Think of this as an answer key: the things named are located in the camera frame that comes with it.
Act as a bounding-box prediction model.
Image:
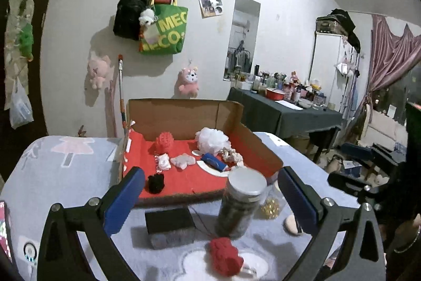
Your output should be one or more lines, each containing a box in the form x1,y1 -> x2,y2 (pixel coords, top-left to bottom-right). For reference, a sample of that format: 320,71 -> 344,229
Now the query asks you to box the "blue cloth roll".
201,153 -> 228,172

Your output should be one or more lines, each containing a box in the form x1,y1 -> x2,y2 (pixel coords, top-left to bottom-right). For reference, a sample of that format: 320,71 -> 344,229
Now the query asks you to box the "pink curtain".
353,14 -> 421,137

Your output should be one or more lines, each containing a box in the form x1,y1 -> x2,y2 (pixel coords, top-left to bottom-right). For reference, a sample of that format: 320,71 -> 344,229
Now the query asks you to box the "dark wooden door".
0,0 -> 71,183

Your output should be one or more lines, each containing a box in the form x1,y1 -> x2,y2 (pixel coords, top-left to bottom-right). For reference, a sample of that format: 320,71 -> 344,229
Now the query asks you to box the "black backpack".
113,0 -> 149,41

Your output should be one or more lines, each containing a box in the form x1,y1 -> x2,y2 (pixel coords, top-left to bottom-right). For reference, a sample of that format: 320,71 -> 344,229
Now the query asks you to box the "white charger device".
22,236 -> 38,265

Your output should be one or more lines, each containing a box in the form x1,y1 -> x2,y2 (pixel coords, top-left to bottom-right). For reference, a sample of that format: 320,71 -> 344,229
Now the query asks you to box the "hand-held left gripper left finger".
39,166 -> 146,281

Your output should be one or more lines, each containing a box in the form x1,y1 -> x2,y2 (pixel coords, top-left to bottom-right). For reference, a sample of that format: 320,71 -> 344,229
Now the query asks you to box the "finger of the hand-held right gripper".
341,142 -> 375,161
327,172 -> 365,199

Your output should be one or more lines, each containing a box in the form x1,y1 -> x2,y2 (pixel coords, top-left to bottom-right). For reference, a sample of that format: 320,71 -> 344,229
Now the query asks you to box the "wall mirror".
223,0 -> 261,82

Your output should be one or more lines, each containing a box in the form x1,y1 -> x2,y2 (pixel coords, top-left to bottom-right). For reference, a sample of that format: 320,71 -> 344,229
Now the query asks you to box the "white curved band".
191,149 -> 232,178

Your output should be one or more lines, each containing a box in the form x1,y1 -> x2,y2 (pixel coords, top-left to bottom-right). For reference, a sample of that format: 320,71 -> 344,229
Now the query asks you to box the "white plush dog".
139,8 -> 156,28

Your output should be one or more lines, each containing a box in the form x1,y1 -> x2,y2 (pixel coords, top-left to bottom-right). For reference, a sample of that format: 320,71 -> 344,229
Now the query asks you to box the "red bowl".
266,88 -> 286,101

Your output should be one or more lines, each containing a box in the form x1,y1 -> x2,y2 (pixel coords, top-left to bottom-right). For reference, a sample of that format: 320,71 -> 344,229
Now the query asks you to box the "smartphone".
0,200 -> 14,265

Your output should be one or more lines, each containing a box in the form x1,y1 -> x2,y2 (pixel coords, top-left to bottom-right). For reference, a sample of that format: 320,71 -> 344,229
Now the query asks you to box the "long-handled brush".
118,54 -> 127,137

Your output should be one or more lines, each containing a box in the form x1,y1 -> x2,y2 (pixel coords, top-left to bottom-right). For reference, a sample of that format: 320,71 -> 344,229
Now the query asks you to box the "beige scrunchie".
221,147 -> 244,167

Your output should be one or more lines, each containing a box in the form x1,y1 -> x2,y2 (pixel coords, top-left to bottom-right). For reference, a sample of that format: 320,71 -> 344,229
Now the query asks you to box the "green tote bag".
138,0 -> 189,55

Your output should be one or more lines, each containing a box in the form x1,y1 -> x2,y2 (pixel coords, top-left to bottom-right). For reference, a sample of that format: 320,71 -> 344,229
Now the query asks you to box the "white cloth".
170,152 -> 197,170

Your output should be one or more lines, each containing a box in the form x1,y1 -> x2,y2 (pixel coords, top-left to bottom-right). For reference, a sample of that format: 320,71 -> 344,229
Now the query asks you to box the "colourful printed small box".
145,208 -> 196,250

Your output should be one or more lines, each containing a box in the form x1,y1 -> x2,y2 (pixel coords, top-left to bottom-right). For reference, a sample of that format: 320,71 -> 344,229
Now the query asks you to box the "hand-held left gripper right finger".
278,166 -> 386,281

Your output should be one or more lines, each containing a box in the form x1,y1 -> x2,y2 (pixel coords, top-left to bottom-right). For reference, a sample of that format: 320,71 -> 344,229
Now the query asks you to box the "red mesh ball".
155,133 -> 175,155

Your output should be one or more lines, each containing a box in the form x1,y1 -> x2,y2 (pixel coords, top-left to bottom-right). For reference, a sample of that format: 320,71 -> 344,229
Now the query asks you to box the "pink fox plush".
178,65 -> 200,95

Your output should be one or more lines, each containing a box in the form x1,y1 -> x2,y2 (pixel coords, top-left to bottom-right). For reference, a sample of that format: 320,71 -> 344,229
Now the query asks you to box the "wall photo print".
197,0 -> 224,19

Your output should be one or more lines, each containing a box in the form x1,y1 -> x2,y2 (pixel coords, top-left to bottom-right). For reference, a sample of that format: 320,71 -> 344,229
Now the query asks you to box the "red yarn ball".
210,238 -> 244,277

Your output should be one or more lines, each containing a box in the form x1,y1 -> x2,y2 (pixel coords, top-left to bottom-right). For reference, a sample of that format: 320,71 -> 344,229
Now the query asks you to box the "dark bag on rack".
316,8 -> 360,53

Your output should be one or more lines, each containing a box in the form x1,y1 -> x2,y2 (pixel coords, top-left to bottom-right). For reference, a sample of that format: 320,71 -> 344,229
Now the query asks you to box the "green plush toy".
19,23 -> 34,62

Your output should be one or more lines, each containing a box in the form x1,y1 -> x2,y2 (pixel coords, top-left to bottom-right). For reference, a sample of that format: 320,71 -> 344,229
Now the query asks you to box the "white bath pouf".
195,127 -> 232,156

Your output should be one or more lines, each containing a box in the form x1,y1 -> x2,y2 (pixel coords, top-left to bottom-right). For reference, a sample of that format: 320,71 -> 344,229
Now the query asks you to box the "table with dark cloth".
227,87 -> 343,163

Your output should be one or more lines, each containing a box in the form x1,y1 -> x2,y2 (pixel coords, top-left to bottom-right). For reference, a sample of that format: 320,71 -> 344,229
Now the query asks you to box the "group of bottles and jars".
230,63 -> 336,110

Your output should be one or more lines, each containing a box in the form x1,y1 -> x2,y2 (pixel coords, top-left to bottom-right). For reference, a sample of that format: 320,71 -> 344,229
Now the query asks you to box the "person's right forearm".
383,213 -> 421,281

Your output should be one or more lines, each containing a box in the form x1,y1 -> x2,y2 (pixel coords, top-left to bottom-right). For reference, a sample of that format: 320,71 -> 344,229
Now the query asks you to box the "clear plastic bag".
9,77 -> 34,129

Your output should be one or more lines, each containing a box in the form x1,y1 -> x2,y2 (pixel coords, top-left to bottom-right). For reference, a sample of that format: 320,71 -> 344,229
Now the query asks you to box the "hanging door organizer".
4,0 -> 35,110

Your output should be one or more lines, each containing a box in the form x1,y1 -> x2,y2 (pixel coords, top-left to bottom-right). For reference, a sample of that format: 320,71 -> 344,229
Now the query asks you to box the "clear jar with dark contents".
215,167 -> 268,239

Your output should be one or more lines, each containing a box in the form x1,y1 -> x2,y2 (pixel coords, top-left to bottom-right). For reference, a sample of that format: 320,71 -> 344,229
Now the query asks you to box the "beige powder puff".
283,215 -> 303,236

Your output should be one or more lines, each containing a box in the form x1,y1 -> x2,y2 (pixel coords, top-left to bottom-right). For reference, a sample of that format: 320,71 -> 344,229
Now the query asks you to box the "cardboard box with red lining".
122,99 -> 283,207

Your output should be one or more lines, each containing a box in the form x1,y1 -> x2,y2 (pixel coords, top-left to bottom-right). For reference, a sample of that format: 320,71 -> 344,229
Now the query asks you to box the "bag of gold candies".
260,184 -> 290,220

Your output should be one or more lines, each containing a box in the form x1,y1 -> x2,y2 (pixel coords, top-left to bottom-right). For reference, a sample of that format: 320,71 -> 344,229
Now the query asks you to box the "black scrunchie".
146,174 -> 166,194

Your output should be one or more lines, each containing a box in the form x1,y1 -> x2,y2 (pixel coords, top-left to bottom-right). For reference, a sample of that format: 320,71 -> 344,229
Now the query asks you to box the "pink pig plush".
86,54 -> 112,91

